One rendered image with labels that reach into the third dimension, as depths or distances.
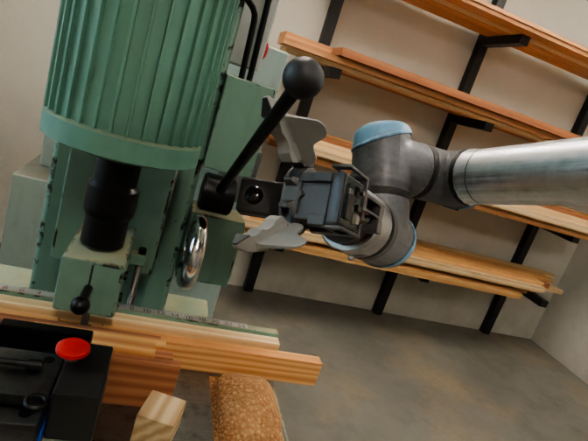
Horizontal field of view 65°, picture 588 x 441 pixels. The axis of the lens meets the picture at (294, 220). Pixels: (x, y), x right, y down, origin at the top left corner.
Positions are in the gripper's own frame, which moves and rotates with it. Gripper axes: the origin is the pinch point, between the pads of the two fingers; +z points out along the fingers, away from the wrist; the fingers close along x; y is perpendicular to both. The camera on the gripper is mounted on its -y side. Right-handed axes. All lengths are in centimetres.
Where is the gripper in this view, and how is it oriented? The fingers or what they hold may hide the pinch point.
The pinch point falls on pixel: (242, 168)
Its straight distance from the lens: 45.7
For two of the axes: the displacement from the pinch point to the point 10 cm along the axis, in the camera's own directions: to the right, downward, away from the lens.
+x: -1.9, 9.7, -1.6
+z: -5.1, -2.3, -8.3
